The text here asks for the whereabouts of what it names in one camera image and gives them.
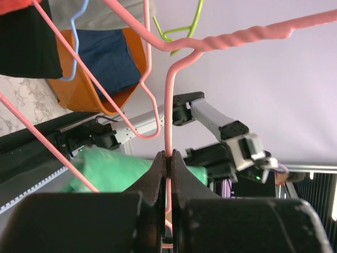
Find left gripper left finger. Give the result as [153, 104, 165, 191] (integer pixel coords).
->
[1, 152, 166, 252]

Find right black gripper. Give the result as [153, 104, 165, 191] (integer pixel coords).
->
[184, 142, 238, 183]

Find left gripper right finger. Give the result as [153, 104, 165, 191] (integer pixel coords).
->
[171, 151, 333, 252]

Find green tie-dye trousers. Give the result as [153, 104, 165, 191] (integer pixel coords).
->
[62, 147, 209, 193]

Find pink wire hanger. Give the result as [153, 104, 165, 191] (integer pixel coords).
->
[31, 0, 165, 140]
[0, 9, 337, 250]

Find navy blue denim trousers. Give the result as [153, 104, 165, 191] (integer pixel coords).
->
[77, 29, 141, 95]

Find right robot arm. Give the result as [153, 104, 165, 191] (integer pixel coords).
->
[55, 92, 249, 181]

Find lime green hanger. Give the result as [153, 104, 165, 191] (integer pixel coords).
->
[152, 0, 204, 42]

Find grey trousers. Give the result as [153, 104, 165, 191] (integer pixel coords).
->
[48, 0, 144, 31]

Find black trousers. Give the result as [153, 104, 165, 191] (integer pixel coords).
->
[1, 5, 63, 79]

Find red tie-dye trousers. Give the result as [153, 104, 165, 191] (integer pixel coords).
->
[0, 0, 35, 15]

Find orange plastic basket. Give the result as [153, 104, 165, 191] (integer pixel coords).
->
[47, 27, 147, 115]

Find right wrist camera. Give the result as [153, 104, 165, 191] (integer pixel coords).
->
[224, 133, 278, 172]

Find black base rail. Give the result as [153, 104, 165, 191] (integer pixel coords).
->
[0, 110, 124, 214]

